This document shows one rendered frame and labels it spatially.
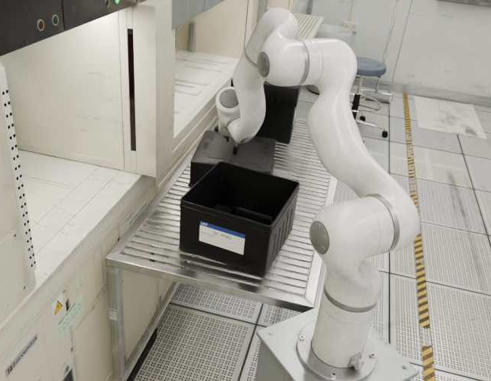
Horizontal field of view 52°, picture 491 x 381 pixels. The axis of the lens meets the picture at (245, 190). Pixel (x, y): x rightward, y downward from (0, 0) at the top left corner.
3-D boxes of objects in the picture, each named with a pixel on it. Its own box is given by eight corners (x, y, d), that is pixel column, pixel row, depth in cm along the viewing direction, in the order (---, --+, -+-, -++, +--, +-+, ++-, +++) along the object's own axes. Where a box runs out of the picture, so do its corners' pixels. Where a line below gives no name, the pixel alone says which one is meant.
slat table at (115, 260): (278, 471, 171) (313, 307, 132) (116, 423, 181) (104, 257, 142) (321, 251, 281) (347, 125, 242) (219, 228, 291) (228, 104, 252)
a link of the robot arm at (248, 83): (296, 85, 130) (256, 142, 156) (267, 36, 133) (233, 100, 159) (268, 92, 125) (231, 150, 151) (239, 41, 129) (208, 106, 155)
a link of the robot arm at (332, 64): (342, 267, 103) (402, 250, 110) (375, 252, 93) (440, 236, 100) (271, 59, 116) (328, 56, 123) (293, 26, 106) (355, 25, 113)
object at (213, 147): (268, 198, 178) (273, 165, 171) (187, 187, 180) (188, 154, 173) (274, 161, 203) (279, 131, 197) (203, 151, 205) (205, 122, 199)
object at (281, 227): (177, 248, 149) (178, 199, 140) (216, 205, 171) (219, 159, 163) (264, 277, 141) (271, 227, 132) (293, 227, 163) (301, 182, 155)
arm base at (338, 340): (392, 365, 118) (412, 307, 109) (330, 397, 109) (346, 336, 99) (340, 312, 132) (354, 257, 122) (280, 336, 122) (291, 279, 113)
